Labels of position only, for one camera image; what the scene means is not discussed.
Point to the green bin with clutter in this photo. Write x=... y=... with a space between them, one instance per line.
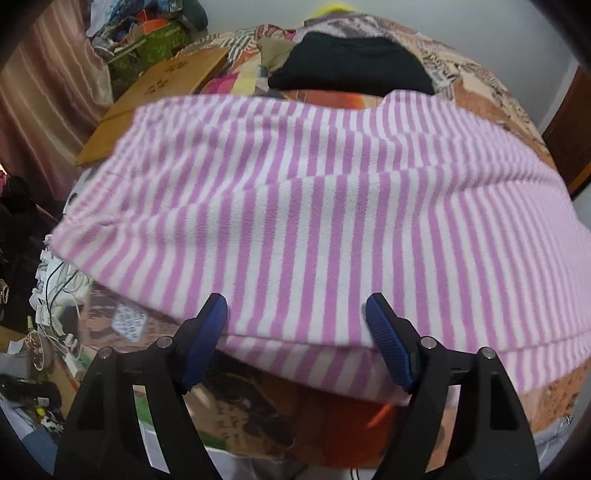
x=115 y=18

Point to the dark hanging clothes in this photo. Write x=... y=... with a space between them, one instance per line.
x=18 y=221

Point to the striped brown curtain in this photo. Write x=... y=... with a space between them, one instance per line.
x=46 y=92

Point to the black folded garment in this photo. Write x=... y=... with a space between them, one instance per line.
x=351 y=64

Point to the brown folded board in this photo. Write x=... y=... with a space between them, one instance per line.
x=152 y=87

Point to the pink striped pants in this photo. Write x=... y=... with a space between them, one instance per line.
x=300 y=207

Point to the olive green garment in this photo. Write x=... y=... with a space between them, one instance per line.
x=274 y=53

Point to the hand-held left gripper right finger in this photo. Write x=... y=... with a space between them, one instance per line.
x=390 y=344

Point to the green storage box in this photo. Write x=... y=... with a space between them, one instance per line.
x=161 y=44

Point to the printed blanket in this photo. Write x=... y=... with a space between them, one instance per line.
x=480 y=87

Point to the white power strip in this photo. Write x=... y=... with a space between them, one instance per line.
x=75 y=357

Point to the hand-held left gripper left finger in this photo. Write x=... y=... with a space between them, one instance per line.
x=203 y=346

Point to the yellow foam bumper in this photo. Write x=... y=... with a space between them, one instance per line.
x=334 y=7

